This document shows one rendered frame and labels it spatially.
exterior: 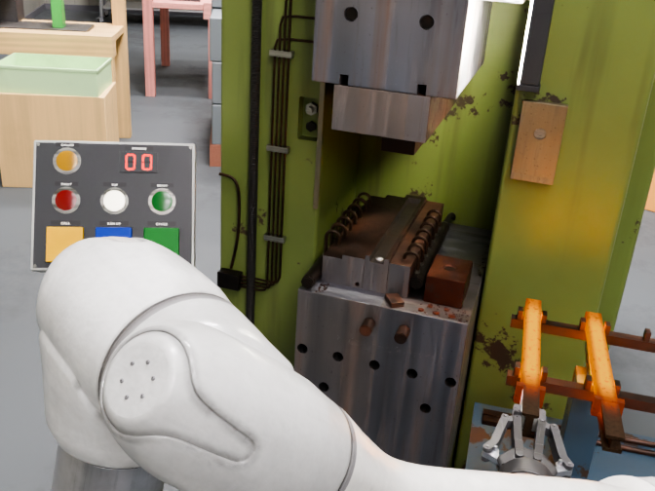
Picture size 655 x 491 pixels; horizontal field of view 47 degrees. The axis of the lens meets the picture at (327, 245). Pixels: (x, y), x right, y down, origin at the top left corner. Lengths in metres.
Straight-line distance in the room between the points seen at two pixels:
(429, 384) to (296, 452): 1.19
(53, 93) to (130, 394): 4.31
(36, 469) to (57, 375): 2.03
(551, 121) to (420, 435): 0.75
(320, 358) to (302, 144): 0.50
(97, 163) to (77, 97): 3.03
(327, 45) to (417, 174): 0.64
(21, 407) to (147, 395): 2.47
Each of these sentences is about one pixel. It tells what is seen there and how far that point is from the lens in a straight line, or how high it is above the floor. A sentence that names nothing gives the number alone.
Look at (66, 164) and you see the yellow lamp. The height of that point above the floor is 1.16.
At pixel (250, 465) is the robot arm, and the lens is 0.52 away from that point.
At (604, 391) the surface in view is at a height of 0.99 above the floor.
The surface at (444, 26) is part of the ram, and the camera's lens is 1.51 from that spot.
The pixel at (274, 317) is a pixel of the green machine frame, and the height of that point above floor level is 0.71.
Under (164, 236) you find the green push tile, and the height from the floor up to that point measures 1.03.
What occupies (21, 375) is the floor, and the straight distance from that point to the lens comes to 3.13.
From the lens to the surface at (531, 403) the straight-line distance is 1.26.
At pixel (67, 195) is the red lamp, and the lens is 1.71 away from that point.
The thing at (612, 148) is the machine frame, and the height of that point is 1.28.
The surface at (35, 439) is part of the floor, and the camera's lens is 2.80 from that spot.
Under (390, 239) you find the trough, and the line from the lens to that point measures 1.80.
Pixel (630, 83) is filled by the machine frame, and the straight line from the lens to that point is 1.65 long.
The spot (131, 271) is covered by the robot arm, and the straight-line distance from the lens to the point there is 0.62.
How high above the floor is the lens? 1.70
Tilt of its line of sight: 24 degrees down
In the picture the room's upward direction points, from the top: 4 degrees clockwise
